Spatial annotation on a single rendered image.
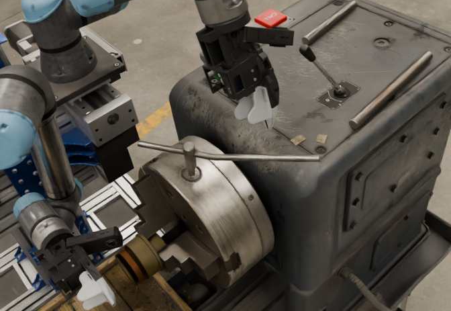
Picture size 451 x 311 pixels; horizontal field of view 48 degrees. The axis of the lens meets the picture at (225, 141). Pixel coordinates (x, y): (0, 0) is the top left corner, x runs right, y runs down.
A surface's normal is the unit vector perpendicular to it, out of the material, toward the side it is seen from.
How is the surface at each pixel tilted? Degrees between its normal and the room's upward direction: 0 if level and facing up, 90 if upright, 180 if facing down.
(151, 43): 0
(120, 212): 0
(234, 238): 62
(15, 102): 40
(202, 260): 8
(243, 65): 72
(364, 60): 0
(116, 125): 90
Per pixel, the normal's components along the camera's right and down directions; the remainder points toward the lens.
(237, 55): 0.59, 0.24
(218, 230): 0.44, -0.07
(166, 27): -0.11, -0.70
